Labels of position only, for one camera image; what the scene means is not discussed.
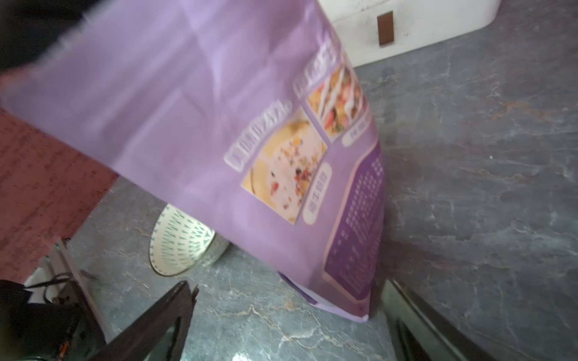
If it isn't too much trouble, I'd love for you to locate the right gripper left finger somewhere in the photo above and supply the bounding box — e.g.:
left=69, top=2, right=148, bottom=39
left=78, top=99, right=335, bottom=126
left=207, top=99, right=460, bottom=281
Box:
left=92, top=281, right=199, bottom=360

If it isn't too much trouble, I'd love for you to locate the purple oats bag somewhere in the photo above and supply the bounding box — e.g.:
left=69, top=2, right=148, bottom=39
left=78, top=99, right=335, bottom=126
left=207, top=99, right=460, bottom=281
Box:
left=2, top=1, right=385, bottom=322

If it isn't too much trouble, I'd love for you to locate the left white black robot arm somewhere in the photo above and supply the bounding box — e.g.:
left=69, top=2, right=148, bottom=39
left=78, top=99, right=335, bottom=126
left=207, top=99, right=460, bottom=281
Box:
left=1, top=239, right=113, bottom=360

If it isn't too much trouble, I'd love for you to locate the white patterned breakfast bowl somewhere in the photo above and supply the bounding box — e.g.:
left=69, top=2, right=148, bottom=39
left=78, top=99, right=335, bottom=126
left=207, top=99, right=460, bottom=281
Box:
left=149, top=204, right=230, bottom=277

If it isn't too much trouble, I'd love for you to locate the white three-drawer foam cabinet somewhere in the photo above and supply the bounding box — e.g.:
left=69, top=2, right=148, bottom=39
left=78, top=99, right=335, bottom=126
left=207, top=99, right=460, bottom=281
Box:
left=320, top=0, right=501, bottom=67

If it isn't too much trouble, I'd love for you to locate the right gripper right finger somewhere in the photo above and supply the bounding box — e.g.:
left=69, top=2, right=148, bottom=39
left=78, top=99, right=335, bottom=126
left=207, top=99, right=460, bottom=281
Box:
left=381, top=280, right=495, bottom=361

